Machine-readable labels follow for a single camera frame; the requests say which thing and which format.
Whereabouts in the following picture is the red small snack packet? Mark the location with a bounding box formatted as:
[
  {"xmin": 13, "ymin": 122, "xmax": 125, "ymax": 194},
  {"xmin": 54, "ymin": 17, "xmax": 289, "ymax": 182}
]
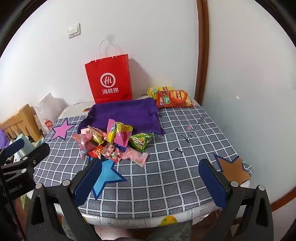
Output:
[{"xmin": 88, "ymin": 145, "xmax": 104, "ymax": 159}]

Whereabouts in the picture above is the pink wafer packet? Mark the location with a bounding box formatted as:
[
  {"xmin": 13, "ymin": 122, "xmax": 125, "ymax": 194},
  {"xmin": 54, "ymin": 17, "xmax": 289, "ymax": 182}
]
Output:
[{"xmin": 72, "ymin": 133, "xmax": 97, "ymax": 160}]

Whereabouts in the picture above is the strawberry white snack packet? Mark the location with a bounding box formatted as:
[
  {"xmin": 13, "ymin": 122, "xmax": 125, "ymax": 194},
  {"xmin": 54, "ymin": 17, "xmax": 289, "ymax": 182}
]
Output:
[{"xmin": 101, "ymin": 143, "xmax": 126, "ymax": 164}]

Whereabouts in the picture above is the yellow rice cracker packet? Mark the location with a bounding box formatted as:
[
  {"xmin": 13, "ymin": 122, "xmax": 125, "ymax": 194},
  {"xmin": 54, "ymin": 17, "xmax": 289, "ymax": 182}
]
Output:
[{"xmin": 88, "ymin": 126, "xmax": 107, "ymax": 145}]

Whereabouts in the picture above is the pale pink candy packet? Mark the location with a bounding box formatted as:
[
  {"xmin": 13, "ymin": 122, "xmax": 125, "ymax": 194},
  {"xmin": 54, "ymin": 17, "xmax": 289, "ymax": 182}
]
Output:
[{"xmin": 122, "ymin": 147, "xmax": 149, "ymax": 167}]

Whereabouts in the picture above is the pink yellow crisps packet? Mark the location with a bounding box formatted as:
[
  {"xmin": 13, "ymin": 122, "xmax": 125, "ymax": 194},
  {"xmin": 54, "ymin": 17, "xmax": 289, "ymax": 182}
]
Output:
[{"xmin": 106, "ymin": 119, "xmax": 133, "ymax": 147}]

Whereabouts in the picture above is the green snack packet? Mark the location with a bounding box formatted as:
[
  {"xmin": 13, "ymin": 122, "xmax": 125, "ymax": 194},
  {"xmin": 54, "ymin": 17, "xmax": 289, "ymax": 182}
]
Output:
[{"xmin": 129, "ymin": 133, "xmax": 152, "ymax": 153}]

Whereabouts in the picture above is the orange paper star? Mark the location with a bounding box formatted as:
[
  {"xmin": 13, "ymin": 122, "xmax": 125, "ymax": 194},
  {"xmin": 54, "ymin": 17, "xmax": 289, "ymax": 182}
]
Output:
[{"xmin": 214, "ymin": 154, "xmax": 251, "ymax": 185}]

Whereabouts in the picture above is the blue paper star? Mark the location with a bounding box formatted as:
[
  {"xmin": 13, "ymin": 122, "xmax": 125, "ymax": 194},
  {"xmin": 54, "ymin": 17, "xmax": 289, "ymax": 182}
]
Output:
[{"xmin": 92, "ymin": 159, "xmax": 127, "ymax": 200}]

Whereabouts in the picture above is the pink paper star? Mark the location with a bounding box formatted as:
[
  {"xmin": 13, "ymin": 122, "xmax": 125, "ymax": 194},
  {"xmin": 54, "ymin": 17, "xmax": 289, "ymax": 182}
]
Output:
[{"xmin": 51, "ymin": 118, "xmax": 75, "ymax": 141}]

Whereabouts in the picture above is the white plastic bag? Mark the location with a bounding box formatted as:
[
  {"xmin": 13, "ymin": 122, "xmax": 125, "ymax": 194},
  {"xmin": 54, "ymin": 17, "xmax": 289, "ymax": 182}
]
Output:
[{"xmin": 34, "ymin": 92, "xmax": 68, "ymax": 135}]

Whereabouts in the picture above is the purple towel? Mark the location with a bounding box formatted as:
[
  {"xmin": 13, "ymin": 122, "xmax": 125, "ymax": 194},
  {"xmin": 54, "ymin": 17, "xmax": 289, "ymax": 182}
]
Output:
[{"xmin": 77, "ymin": 97, "xmax": 165, "ymax": 135}]

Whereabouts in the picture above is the orange chips bag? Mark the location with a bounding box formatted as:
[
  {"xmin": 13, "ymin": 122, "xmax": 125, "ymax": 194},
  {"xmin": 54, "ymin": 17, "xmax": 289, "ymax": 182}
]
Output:
[{"xmin": 156, "ymin": 90, "xmax": 194, "ymax": 108}]

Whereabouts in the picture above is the red paper shopping bag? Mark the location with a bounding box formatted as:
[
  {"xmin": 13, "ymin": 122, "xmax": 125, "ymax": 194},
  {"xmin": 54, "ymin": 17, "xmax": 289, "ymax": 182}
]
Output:
[{"xmin": 85, "ymin": 54, "xmax": 132, "ymax": 104}]

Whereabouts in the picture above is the yellow chips bag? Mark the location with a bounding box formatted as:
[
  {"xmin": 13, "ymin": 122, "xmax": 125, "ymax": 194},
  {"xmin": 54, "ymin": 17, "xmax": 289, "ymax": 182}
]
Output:
[{"xmin": 147, "ymin": 86, "xmax": 173, "ymax": 100}]

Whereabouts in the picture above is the wooden door frame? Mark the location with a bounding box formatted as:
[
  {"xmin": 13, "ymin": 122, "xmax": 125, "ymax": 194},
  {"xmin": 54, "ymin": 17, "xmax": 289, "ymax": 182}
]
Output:
[{"xmin": 194, "ymin": 0, "xmax": 209, "ymax": 105}]

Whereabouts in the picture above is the white light switch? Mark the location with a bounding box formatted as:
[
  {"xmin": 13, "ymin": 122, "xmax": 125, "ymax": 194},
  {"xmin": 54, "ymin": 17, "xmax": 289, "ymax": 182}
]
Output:
[{"xmin": 67, "ymin": 23, "xmax": 81, "ymax": 39}]

